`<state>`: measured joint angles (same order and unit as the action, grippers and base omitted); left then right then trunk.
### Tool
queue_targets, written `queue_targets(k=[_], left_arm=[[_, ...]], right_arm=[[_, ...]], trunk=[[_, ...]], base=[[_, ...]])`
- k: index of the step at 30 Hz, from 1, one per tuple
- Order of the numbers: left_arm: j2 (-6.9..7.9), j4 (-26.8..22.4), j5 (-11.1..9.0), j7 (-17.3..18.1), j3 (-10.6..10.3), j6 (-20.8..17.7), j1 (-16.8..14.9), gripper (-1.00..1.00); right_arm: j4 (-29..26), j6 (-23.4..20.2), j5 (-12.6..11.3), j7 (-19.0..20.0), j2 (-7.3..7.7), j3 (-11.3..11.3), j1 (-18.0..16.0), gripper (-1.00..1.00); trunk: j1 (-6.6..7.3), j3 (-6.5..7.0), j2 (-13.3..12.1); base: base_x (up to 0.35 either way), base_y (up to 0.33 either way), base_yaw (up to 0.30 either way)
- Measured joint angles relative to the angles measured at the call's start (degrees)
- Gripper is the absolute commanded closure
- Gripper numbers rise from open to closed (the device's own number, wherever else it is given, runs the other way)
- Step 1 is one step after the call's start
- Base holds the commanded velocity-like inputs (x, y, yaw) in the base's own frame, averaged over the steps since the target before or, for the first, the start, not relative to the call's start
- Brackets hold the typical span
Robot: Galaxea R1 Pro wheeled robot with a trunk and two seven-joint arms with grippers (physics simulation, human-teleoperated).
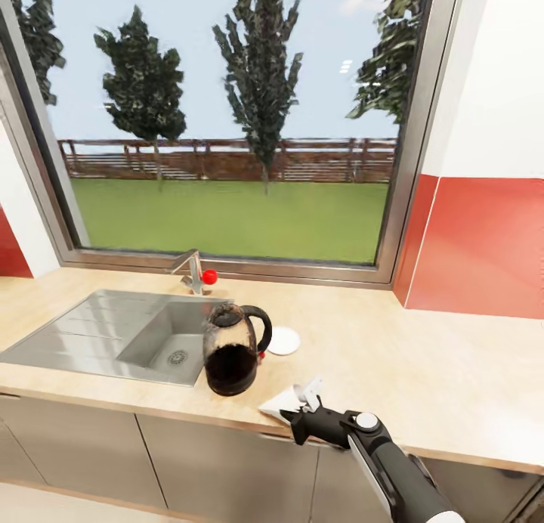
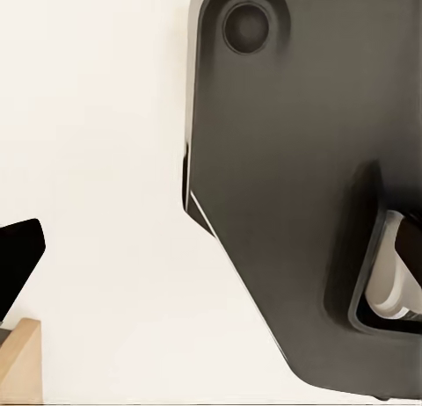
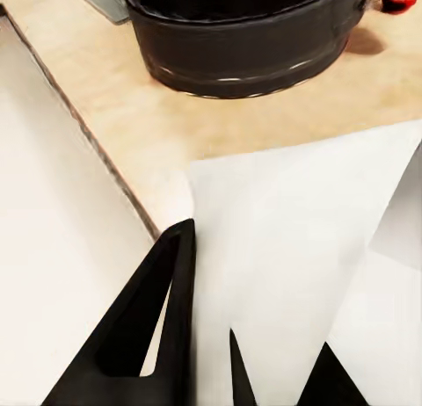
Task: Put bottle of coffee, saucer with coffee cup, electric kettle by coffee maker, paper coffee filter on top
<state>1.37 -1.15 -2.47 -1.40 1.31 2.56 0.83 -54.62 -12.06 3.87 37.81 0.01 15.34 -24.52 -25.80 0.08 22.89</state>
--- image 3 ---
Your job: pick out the paper coffee filter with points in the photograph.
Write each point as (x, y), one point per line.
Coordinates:
(297, 246)

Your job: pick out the countertop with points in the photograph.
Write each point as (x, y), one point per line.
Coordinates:
(147, 131)

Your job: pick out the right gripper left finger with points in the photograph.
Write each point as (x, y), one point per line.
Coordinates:
(107, 369)

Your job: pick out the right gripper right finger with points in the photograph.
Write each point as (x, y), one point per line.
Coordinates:
(328, 385)

